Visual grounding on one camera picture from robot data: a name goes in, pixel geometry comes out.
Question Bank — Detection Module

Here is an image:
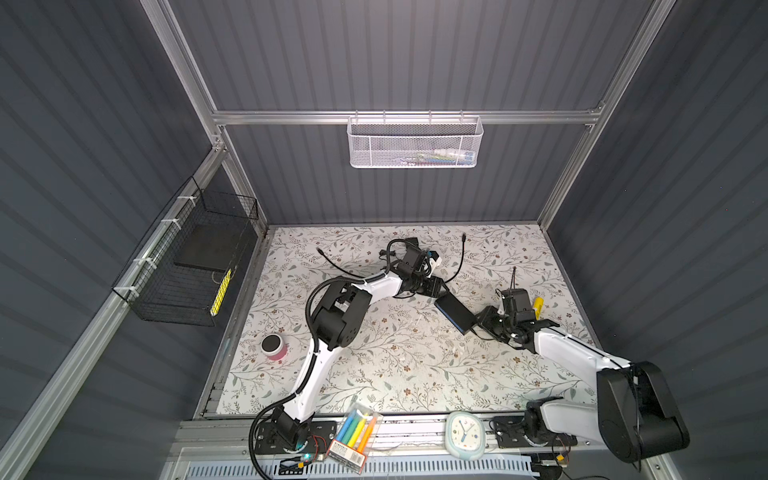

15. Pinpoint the black ribbed network switch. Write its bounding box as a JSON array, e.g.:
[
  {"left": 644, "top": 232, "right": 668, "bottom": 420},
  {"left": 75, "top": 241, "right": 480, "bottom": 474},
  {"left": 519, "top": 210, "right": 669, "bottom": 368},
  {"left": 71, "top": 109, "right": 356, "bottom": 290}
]
[{"left": 434, "top": 293, "right": 476, "bottom": 335}]

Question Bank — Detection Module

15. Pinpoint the black ethernet cable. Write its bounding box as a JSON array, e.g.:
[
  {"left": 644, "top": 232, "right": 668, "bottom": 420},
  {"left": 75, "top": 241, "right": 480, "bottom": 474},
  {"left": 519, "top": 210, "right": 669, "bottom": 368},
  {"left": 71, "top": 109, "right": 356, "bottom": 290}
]
[
  {"left": 316, "top": 247, "right": 367, "bottom": 282},
  {"left": 442, "top": 233, "right": 469, "bottom": 286}
]

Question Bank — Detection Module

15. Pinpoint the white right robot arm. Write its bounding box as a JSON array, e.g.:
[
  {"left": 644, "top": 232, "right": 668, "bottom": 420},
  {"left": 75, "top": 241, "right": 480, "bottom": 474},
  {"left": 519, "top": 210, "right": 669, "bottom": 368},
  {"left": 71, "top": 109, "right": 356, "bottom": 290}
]
[{"left": 474, "top": 289, "right": 691, "bottom": 463}]

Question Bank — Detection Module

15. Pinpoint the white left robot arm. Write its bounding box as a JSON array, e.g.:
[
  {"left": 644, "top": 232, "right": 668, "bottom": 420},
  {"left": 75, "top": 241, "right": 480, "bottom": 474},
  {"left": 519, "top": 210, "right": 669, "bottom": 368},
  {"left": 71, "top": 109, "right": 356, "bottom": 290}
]
[{"left": 247, "top": 237, "right": 445, "bottom": 479}]

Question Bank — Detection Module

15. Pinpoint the small mint desk clock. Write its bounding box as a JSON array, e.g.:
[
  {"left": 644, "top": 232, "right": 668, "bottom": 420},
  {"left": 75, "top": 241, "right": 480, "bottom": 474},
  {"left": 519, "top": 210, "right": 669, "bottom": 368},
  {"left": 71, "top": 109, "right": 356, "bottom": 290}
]
[{"left": 444, "top": 411, "right": 486, "bottom": 461}]

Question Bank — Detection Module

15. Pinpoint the pack of coloured markers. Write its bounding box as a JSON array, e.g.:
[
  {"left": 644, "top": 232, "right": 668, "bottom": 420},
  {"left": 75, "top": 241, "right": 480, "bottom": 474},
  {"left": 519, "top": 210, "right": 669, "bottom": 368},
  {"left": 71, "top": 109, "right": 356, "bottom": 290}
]
[{"left": 327, "top": 403, "right": 383, "bottom": 474}]

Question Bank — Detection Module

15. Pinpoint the pink tape roll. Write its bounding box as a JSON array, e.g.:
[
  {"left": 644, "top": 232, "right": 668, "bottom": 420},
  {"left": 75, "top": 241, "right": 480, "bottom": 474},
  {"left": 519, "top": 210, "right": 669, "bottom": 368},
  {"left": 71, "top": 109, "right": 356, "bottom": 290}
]
[{"left": 261, "top": 333, "right": 288, "bottom": 362}]

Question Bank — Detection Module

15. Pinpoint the white wire mesh basket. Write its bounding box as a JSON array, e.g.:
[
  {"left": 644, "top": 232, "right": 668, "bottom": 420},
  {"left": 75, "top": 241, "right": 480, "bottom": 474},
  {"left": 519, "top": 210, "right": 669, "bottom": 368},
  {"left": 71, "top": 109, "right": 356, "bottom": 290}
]
[{"left": 346, "top": 115, "right": 484, "bottom": 169}]

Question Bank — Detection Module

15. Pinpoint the black wire wall basket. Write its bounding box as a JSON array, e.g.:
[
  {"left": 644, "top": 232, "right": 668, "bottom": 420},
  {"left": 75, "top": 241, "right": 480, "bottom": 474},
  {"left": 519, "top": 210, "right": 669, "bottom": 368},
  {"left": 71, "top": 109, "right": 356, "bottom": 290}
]
[{"left": 113, "top": 180, "right": 260, "bottom": 327}]

